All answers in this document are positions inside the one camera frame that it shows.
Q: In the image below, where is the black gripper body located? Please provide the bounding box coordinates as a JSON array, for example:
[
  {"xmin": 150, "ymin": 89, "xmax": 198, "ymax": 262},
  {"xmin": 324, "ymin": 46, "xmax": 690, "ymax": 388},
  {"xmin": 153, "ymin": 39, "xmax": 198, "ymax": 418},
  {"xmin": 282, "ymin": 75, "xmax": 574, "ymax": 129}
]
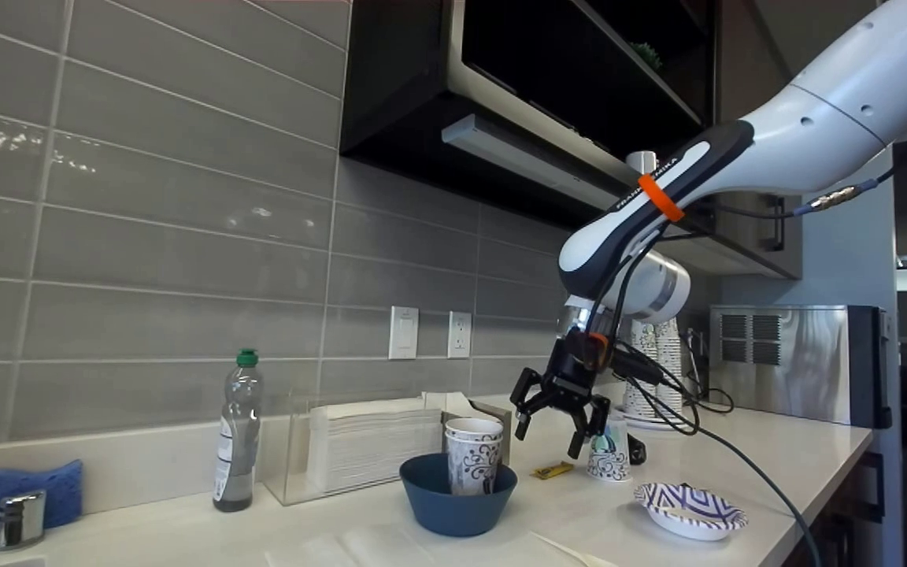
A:
[{"xmin": 527, "ymin": 328, "xmax": 614, "ymax": 413}]

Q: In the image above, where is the dark blue bowl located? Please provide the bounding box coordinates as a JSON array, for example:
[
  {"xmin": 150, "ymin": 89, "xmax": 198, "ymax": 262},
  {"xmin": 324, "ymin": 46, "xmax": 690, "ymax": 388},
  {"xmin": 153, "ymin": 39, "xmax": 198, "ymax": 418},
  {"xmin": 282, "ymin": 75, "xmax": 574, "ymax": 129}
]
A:
[{"xmin": 397, "ymin": 450, "xmax": 518, "ymax": 541}]

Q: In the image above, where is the white napkin stack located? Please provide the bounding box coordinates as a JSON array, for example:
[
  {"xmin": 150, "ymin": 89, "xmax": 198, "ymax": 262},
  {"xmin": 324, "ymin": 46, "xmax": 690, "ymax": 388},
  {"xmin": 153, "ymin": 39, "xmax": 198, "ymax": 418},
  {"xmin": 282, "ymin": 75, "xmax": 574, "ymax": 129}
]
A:
[{"xmin": 420, "ymin": 388, "xmax": 479, "ymax": 418}]

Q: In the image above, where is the upside-down patterned paper cup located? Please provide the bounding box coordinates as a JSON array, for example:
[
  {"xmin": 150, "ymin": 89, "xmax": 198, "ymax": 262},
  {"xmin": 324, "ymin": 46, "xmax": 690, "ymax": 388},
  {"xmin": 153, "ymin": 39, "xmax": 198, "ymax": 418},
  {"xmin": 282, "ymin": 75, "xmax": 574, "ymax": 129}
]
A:
[{"xmin": 589, "ymin": 413, "xmax": 636, "ymax": 486}]

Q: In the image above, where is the yellow sauce packet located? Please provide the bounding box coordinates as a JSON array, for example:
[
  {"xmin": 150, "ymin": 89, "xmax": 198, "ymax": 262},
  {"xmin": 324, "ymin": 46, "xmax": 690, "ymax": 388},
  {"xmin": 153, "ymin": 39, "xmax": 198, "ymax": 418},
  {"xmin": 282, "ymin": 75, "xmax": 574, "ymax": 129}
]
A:
[{"xmin": 529, "ymin": 460, "xmax": 578, "ymax": 482}]

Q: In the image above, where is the white plastic spoon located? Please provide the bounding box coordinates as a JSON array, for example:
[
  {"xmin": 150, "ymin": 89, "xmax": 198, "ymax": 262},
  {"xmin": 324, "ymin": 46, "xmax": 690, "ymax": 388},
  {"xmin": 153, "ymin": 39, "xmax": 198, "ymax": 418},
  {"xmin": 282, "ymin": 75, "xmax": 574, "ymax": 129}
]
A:
[{"xmin": 529, "ymin": 529, "xmax": 622, "ymax": 567}]

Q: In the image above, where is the blue patterned paper plate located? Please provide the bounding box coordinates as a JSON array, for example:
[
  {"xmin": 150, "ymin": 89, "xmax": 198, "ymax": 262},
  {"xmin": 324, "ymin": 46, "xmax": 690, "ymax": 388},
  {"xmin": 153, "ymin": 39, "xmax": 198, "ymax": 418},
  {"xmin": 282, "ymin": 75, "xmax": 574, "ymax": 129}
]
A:
[{"xmin": 636, "ymin": 479, "xmax": 745, "ymax": 546}]

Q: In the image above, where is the clear acrylic box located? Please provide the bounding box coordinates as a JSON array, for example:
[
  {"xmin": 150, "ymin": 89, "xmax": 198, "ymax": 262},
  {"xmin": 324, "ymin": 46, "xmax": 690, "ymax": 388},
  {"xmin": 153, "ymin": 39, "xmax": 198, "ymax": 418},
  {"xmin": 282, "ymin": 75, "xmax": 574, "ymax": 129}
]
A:
[{"xmin": 259, "ymin": 397, "xmax": 447, "ymax": 510}]

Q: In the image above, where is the stainless steel appliance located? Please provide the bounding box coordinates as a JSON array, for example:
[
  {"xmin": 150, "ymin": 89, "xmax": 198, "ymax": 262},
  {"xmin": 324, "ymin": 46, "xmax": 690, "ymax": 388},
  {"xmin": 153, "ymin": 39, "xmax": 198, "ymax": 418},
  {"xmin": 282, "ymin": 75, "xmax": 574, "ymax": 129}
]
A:
[{"xmin": 708, "ymin": 303, "xmax": 893, "ymax": 430}]

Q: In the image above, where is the clear plastic water bottle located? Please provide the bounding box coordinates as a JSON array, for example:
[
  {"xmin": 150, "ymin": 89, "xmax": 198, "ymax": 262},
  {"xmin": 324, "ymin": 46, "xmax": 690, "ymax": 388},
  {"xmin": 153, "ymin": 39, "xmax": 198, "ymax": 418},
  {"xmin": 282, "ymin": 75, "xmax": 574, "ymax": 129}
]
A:
[{"xmin": 210, "ymin": 346, "xmax": 265, "ymax": 517}]

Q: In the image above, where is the dark base cabinet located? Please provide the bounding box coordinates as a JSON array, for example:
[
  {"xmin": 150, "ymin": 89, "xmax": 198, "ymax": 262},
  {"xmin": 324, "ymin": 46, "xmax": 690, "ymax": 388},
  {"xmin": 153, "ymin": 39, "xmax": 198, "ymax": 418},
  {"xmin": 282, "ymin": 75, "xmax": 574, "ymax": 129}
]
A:
[{"xmin": 778, "ymin": 450, "xmax": 907, "ymax": 567}]

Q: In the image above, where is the small metal can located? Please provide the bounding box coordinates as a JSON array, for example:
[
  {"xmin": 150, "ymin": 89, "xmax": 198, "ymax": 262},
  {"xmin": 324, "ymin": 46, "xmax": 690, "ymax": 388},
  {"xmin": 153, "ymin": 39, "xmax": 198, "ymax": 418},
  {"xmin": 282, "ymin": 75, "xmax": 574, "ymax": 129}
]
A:
[{"xmin": 0, "ymin": 489, "xmax": 51, "ymax": 550}]

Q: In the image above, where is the wrist camera with orange straps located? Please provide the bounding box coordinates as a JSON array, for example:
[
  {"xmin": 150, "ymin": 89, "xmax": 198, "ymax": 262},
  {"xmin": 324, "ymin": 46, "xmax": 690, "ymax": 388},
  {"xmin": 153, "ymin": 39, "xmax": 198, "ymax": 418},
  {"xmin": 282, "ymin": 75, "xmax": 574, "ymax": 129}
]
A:
[{"xmin": 575, "ymin": 323, "xmax": 659, "ymax": 384}]

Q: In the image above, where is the white wall outlet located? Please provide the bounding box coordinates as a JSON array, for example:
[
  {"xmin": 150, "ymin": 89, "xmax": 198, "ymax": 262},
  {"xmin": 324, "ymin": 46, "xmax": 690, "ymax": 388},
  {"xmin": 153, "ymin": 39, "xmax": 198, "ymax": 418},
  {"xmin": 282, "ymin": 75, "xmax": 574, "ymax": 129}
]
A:
[{"xmin": 444, "ymin": 310, "xmax": 475, "ymax": 359}]

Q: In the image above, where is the white light switch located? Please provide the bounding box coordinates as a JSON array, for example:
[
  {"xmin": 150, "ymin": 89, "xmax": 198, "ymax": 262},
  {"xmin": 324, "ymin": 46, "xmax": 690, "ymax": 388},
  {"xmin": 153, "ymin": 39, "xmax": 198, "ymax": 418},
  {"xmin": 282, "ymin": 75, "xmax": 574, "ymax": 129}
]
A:
[{"xmin": 386, "ymin": 303, "xmax": 421, "ymax": 363}]

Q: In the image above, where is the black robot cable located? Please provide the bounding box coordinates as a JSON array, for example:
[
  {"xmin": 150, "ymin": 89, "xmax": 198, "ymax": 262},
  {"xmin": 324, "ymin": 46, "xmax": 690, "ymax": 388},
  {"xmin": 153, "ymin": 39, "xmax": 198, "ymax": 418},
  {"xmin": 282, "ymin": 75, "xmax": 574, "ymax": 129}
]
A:
[{"xmin": 596, "ymin": 112, "xmax": 907, "ymax": 567}]

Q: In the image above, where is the dark upper wall cabinet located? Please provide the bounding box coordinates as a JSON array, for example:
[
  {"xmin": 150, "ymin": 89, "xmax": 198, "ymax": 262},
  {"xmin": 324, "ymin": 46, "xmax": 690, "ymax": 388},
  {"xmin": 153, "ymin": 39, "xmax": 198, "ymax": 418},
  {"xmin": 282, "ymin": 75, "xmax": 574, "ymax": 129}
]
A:
[{"xmin": 340, "ymin": 0, "xmax": 806, "ymax": 283}]

